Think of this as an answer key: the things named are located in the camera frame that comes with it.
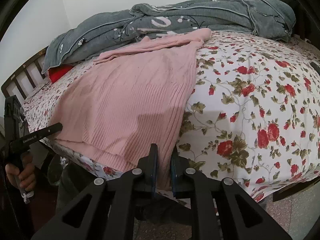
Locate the black puffer jacket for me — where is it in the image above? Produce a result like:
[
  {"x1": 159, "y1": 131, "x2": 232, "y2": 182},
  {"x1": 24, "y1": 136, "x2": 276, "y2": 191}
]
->
[{"x1": 280, "y1": 0, "x2": 311, "y2": 40}]

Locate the black smartphone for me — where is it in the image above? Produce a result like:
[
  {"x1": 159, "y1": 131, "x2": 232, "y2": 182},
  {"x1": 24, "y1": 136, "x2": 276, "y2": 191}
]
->
[{"x1": 310, "y1": 62, "x2": 320, "y2": 75}]

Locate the pink knit sweater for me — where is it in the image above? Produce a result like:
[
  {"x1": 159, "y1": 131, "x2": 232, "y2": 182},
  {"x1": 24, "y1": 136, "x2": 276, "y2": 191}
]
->
[{"x1": 51, "y1": 28, "x2": 211, "y2": 189}]

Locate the grey floral quilt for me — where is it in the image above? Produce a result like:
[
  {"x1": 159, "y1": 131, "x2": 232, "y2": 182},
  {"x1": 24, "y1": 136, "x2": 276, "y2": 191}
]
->
[{"x1": 42, "y1": 0, "x2": 296, "y2": 73}]

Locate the floral bed sheet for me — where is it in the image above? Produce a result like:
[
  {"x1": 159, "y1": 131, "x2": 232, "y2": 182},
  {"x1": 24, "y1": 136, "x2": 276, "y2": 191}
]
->
[{"x1": 23, "y1": 31, "x2": 319, "y2": 201}]

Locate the red pillow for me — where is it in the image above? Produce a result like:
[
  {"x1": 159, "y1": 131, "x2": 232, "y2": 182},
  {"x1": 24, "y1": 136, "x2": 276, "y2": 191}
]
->
[{"x1": 48, "y1": 64, "x2": 73, "y2": 83}]

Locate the wooden headboard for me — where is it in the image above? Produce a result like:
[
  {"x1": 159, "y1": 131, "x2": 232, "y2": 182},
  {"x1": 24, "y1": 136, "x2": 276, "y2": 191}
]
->
[{"x1": 1, "y1": 47, "x2": 48, "y2": 102}]

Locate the person's left hand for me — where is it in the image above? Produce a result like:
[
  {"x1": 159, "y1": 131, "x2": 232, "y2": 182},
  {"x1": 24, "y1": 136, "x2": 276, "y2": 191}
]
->
[{"x1": 5, "y1": 152, "x2": 36, "y2": 191}]

